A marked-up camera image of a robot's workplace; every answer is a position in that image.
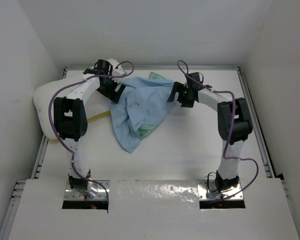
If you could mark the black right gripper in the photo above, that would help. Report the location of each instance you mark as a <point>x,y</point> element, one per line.
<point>179,87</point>

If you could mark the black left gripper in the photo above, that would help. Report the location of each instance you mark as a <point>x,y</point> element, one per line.
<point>113,95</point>

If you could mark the white pillow with yellow edge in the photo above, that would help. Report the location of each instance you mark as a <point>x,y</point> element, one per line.
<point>96,107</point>

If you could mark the light blue pillowcase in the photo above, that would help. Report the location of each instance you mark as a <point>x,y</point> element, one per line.
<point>141,108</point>

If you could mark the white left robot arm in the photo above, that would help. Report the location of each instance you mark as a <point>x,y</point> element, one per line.
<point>69,122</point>

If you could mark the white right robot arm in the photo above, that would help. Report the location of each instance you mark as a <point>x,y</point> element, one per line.
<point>234,123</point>

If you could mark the white front cover panel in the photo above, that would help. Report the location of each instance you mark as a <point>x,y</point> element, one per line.
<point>152,210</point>

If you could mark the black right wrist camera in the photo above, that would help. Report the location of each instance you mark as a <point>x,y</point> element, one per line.
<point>195,80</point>

